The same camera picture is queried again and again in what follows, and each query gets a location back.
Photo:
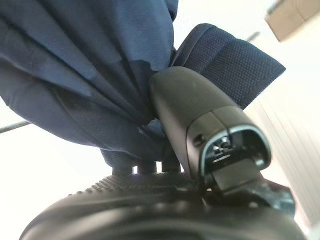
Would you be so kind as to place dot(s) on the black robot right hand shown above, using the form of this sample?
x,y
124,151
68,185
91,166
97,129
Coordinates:
x,y
190,105

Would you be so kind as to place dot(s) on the navy blue garment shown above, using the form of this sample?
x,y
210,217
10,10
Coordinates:
x,y
75,75

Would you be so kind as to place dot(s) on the sheer white curtain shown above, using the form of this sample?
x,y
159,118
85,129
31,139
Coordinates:
x,y
295,140

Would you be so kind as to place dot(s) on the brown wooden nightstand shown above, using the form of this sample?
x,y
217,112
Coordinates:
x,y
292,20

